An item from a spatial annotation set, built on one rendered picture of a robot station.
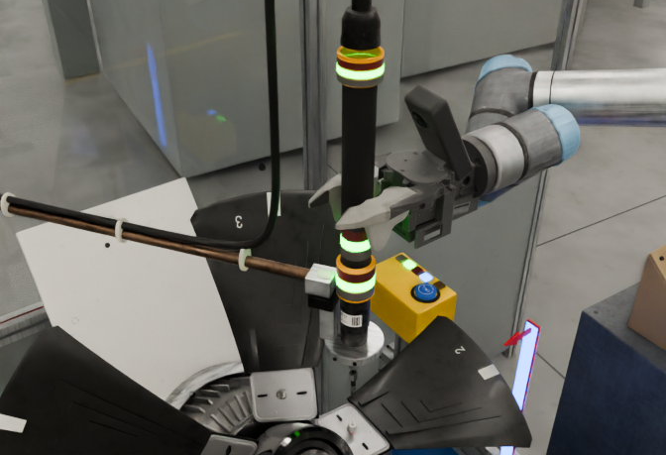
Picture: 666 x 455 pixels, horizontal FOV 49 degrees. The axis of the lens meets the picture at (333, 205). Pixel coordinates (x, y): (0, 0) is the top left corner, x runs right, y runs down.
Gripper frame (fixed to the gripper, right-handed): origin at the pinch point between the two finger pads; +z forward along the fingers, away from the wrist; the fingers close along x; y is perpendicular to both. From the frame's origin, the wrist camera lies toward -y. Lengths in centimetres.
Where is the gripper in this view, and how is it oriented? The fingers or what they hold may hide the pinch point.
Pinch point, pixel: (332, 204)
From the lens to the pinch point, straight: 73.4
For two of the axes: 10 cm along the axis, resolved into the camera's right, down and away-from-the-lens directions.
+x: -5.8, -4.5, 6.8
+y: 0.0, 8.3, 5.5
